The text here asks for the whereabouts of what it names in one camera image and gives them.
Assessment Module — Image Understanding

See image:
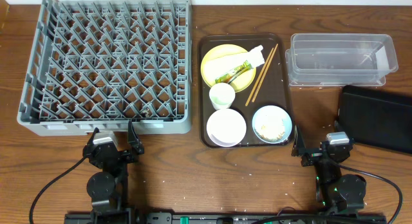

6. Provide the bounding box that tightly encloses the clear plastic waste bin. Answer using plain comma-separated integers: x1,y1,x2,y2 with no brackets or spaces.
285,33,398,87

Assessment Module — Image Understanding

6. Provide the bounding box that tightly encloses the wooden chopstick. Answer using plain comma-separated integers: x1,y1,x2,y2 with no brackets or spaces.
252,44,279,102
245,47,275,107

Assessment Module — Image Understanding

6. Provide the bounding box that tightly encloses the dark brown serving tray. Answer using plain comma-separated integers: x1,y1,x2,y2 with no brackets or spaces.
198,33,294,149

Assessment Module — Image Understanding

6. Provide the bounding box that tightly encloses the black waste tray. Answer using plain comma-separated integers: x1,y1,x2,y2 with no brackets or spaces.
335,86,411,154

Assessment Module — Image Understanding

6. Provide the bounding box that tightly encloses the green snack wrapper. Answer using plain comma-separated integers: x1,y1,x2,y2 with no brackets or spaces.
215,61,253,84

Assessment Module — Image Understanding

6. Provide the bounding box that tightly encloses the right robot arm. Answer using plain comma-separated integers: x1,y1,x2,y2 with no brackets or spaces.
291,126,366,215

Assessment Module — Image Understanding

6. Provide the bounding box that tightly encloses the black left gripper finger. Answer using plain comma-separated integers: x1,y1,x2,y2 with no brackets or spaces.
127,121,144,154
86,127,99,146

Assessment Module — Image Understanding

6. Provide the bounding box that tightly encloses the grey plastic dishwasher rack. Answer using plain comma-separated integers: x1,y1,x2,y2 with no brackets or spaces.
17,0,192,136

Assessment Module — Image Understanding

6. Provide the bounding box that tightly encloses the pale green plastic cup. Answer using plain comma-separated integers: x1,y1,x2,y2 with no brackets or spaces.
209,83,236,110

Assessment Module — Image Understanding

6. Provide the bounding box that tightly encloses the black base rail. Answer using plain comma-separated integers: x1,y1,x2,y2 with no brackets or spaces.
63,211,387,224

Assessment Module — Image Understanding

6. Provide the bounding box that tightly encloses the light blue bowl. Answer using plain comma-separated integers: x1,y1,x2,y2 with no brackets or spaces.
252,106,294,145

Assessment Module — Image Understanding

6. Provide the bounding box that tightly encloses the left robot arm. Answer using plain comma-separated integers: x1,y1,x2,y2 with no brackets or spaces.
82,122,144,223

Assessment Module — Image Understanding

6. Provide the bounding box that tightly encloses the yellow plastic plate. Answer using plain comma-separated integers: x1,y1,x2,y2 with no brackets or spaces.
200,44,256,93

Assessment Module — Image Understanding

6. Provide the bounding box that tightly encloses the white pink bowl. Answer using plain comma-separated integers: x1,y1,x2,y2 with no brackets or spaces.
206,109,247,147

